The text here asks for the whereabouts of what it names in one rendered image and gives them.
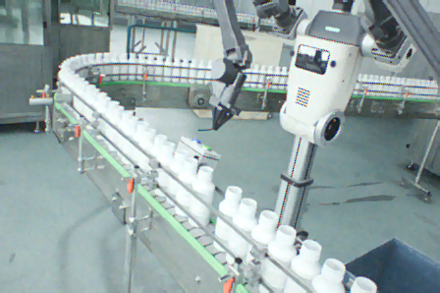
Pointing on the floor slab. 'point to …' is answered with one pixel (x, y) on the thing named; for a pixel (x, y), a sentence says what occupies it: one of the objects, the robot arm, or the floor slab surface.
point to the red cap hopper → (146, 46)
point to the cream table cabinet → (208, 36)
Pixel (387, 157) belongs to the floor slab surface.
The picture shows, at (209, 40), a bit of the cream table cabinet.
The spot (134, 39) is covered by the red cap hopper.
